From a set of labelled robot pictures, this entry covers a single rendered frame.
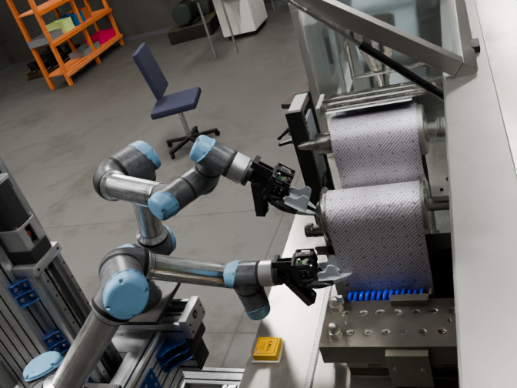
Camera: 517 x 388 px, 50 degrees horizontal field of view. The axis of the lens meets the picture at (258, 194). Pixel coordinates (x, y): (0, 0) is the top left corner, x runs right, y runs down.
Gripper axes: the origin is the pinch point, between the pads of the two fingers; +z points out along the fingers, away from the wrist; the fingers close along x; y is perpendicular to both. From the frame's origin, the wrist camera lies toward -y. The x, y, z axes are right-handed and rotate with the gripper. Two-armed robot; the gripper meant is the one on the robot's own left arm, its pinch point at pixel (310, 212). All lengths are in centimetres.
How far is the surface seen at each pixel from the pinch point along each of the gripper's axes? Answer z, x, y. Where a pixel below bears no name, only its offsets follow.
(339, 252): 11.5, -5.4, -3.7
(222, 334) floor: 9, 77, -158
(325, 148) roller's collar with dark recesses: -2.5, 22.8, 6.1
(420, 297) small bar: 33.8, -10.5, -0.6
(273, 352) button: 9.7, -17.4, -36.9
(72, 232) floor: -128, 193, -272
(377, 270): 22.5, -5.3, -3.3
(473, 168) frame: 7, -51, 56
